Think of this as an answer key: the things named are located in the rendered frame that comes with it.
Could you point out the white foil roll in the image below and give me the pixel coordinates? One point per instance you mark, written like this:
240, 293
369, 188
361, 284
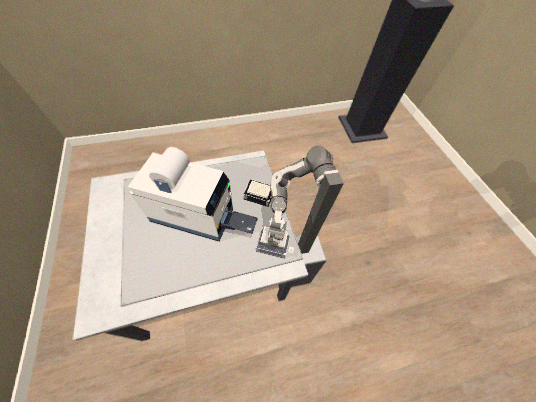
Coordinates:
170, 166

